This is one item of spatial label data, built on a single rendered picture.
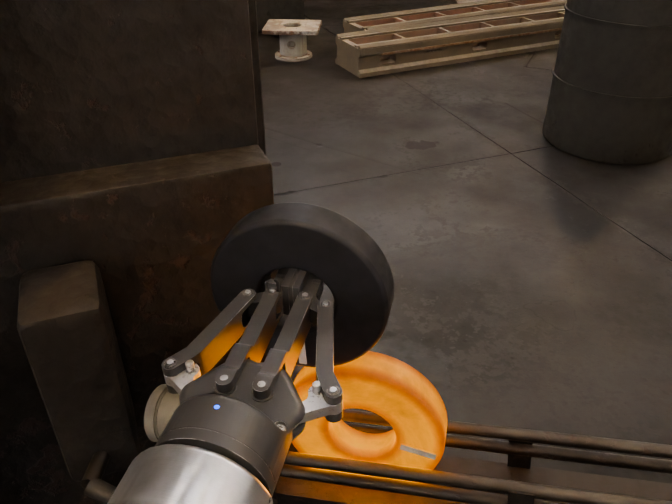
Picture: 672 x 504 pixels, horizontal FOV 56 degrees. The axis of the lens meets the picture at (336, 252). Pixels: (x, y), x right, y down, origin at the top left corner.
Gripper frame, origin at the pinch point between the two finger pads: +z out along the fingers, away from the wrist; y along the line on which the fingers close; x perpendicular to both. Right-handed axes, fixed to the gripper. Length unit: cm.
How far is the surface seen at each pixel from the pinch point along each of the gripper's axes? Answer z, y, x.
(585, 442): 1.7, 26.0, -16.7
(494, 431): 1.8, 17.8, -17.4
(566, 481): 1.1, 25.3, -22.1
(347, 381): -2.1, 4.2, -9.6
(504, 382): 80, 27, -91
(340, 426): -0.3, 3.1, -18.2
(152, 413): -2.8, -16.0, -18.4
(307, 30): 341, -98, -83
